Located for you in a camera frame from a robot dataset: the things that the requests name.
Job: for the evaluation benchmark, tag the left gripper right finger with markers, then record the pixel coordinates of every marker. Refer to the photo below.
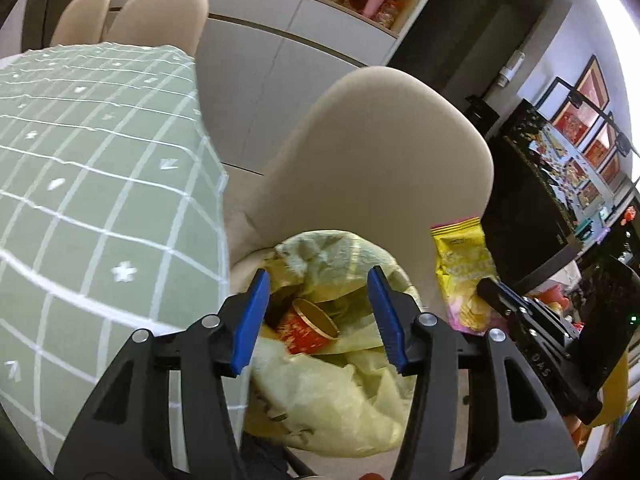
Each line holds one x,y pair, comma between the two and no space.
479,410

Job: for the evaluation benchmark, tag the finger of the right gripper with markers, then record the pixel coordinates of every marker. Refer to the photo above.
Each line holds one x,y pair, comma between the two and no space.
552,348

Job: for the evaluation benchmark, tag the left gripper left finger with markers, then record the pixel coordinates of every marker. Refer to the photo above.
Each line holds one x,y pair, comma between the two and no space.
122,431

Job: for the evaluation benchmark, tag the yellow pink snack packet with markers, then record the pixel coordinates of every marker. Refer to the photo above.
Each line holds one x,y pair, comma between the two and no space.
462,260

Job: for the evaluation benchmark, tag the red gold tin can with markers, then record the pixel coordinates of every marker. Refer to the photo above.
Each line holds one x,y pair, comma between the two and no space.
305,328

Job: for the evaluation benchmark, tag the yellow trash bag bin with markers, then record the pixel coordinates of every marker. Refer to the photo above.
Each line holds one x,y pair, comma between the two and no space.
346,399

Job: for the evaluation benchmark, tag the black television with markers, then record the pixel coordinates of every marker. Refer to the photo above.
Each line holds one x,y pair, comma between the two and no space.
530,224

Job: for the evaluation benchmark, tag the green checked tablecloth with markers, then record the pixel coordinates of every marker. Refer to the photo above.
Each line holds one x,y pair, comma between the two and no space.
111,220

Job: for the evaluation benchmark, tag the beige chair beside bin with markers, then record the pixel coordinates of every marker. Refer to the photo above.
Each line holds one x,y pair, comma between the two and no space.
380,155

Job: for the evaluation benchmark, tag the wooden shelf cabinet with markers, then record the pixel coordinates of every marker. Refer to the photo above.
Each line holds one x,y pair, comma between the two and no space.
263,63

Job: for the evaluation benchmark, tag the beige chair far left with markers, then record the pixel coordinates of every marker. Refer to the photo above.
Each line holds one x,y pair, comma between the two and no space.
82,22

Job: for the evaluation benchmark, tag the beige chair far middle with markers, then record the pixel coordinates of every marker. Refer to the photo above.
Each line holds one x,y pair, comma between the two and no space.
158,23

